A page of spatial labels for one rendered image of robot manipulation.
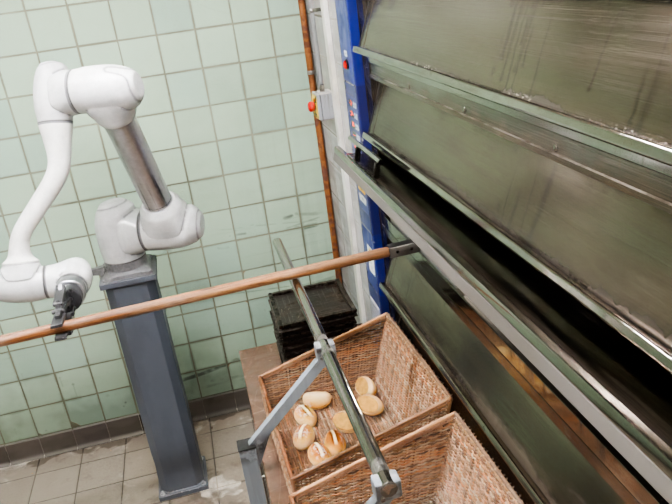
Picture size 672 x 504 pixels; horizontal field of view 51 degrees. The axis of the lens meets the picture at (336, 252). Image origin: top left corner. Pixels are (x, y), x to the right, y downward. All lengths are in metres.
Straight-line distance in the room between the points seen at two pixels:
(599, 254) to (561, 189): 0.16
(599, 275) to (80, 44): 2.34
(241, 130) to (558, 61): 2.08
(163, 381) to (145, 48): 1.32
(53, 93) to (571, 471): 1.70
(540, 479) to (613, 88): 0.83
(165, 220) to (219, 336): 1.02
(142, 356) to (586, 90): 2.10
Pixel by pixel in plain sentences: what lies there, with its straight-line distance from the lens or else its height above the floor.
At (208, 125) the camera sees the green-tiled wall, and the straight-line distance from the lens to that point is 3.05.
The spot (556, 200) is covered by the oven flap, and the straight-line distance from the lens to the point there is 1.23.
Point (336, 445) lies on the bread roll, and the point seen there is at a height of 0.63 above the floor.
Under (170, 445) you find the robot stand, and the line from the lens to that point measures 3.02.
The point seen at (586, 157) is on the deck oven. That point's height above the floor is 1.66.
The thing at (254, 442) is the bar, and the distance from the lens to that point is 1.72.
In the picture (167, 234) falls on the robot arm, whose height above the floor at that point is 1.16.
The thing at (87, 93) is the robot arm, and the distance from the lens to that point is 2.20.
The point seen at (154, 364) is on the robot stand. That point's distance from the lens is 2.82.
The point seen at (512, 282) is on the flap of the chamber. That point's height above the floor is 1.41.
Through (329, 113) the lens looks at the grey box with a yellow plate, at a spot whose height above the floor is 1.43.
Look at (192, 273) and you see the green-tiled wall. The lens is 3.24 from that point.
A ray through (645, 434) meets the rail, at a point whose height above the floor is 1.44.
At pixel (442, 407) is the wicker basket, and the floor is 0.83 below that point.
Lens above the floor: 1.98
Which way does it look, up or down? 23 degrees down
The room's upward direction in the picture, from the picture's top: 8 degrees counter-clockwise
